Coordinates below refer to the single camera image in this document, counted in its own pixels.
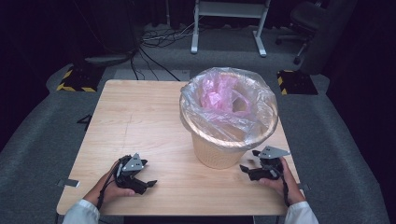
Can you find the black office chair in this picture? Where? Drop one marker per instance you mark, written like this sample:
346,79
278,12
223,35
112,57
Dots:
306,15

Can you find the white metal desk frame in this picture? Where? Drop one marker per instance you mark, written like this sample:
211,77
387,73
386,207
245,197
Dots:
229,9

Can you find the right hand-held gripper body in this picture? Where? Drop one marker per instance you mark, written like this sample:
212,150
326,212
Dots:
271,166

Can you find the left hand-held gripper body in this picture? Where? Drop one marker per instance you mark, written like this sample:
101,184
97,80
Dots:
127,179

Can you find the person's right hand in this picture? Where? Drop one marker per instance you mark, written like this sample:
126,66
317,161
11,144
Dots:
285,186

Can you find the beige wastebasket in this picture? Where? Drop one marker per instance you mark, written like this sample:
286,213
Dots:
214,154

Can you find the person's left hand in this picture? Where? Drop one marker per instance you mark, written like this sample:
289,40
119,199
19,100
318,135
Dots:
107,191

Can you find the black yellow striped floor base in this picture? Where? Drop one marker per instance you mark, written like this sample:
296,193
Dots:
297,83
79,81

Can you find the pink plastic bag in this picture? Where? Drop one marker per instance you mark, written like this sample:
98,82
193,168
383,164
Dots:
214,93

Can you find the black stand with round base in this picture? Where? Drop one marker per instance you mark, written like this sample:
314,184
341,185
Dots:
107,59

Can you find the clear plastic bin liner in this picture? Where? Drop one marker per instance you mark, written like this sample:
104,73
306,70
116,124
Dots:
214,121

